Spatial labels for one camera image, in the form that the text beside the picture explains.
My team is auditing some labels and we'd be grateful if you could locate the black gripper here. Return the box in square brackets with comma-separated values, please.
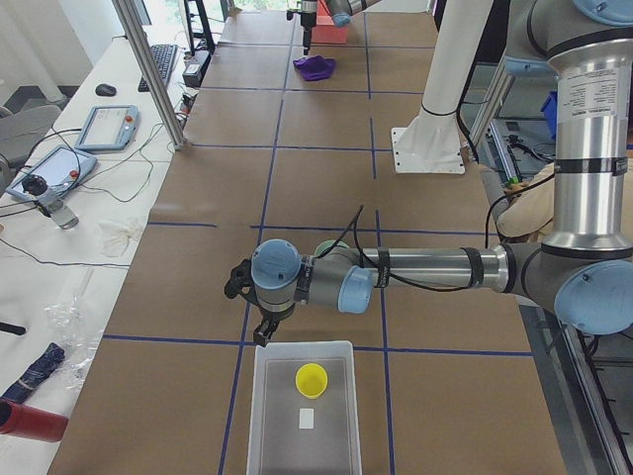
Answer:
[253, 303, 296, 345]
[296, 0, 317, 55]

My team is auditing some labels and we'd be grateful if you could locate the yellow plastic cup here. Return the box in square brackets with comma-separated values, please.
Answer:
[295, 362, 328, 400]

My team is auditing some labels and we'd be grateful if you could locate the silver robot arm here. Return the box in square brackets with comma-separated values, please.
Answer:
[233, 1, 632, 345]
[286, 0, 380, 55]

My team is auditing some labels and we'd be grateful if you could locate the white label in box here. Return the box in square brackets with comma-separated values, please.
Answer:
[298, 408, 315, 429]

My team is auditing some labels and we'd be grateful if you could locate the clear plastic storage box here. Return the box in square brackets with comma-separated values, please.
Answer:
[246, 340, 362, 474]

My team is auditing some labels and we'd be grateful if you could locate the black power box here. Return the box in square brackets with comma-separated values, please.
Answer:
[182, 50, 212, 88]

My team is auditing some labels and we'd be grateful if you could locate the pink plastic bin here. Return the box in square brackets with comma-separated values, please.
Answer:
[312, 15, 351, 45]

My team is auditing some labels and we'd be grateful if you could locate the purple microfibre cloth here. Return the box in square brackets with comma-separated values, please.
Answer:
[293, 55, 336, 82]

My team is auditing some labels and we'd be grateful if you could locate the mint green bowl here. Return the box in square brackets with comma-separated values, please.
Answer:
[314, 239, 347, 257]

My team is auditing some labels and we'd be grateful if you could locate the black keyboard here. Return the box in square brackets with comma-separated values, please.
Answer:
[149, 44, 179, 87]

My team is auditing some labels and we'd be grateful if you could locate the crumpled white cloth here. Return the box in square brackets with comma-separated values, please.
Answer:
[98, 218, 144, 257]

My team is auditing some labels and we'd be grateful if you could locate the crumpled clear plastic wrap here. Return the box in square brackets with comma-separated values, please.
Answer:
[45, 296, 103, 392]

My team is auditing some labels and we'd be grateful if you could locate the black computer mouse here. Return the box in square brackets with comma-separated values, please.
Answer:
[95, 83, 118, 97]

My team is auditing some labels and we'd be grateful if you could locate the folded blue umbrella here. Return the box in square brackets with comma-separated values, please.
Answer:
[1, 342, 65, 404]

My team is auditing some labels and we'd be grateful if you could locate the far teach pendant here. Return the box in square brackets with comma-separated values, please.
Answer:
[75, 105, 139, 153]

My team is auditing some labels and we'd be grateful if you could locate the teach pendant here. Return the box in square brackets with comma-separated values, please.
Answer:
[6, 145, 98, 202]
[75, 105, 139, 153]

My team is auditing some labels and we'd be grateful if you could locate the clear bottle black cap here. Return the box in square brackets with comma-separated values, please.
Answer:
[22, 174, 79, 230]

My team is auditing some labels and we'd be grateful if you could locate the red water bottle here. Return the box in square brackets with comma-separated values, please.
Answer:
[1, 400, 68, 442]

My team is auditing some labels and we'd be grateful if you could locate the near teach pendant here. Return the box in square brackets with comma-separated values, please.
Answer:
[6, 145, 98, 202]

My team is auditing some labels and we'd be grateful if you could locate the person in tan shirt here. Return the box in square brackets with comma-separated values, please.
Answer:
[478, 163, 555, 242]

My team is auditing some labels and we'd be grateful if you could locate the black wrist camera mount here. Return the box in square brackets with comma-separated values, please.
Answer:
[224, 258, 258, 306]
[286, 7, 300, 21]

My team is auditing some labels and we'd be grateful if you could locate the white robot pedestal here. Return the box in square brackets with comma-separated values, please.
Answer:
[392, 0, 494, 174]

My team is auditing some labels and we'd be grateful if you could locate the aluminium frame post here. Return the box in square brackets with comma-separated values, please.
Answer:
[112, 0, 185, 150]

